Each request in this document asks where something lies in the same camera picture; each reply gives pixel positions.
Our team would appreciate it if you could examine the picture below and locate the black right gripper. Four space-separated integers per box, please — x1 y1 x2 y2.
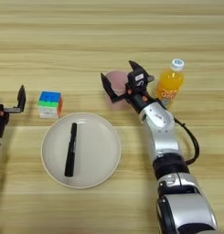
100 59 155 113

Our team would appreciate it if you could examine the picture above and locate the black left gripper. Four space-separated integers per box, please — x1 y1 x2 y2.
0 84 27 138

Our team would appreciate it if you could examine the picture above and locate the pink plastic cup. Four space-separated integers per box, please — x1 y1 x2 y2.
103 70 132 112

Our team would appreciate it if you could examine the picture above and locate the multicolour puzzle cube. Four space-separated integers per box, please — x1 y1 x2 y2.
37 90 64 120

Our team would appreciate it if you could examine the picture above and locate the orange juice bottle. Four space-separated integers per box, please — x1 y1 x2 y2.
154 58 185 109

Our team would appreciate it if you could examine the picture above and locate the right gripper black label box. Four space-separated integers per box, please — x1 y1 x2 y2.
127 69 148 92

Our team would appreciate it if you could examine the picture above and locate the black marker pen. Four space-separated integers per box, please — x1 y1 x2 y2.
64 122 79 177

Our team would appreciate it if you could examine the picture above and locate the round beige plate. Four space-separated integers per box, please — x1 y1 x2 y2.
40 112 122 189

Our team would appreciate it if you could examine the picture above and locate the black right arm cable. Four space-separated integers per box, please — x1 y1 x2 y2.
173 117 200 166

